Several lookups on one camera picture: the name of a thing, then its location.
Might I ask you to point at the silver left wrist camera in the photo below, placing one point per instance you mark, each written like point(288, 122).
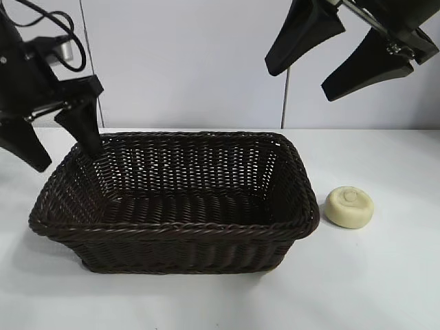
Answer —
point(63, 51)

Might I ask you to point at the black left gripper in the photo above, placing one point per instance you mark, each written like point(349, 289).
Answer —
point(27, 86)

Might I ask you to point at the pale yellow round pastry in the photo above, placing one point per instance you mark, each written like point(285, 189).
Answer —
point(349, 209)

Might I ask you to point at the dark brown wicker basket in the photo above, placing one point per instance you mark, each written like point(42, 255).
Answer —
point(178, 213)

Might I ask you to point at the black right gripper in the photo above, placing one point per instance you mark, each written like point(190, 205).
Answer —
point(395, 17)

